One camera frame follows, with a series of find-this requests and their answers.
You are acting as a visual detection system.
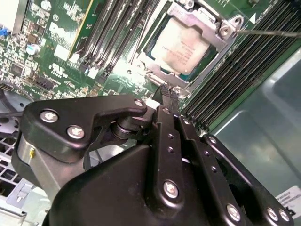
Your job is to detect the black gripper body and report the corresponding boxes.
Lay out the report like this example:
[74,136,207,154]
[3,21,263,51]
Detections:
[42,144,226,226]

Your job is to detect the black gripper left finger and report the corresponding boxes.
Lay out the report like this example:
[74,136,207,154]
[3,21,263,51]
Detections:
[20,83,186,214]

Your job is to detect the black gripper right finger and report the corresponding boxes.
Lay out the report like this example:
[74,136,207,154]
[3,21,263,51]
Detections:
[171,91,294,226]

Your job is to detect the silver CPU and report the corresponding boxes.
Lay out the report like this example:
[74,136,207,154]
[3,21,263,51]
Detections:
[150,16,212,76]

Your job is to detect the metal wire locking lever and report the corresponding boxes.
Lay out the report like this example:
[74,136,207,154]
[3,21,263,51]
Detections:
[129,9,156,64]
[236,29,301,39]

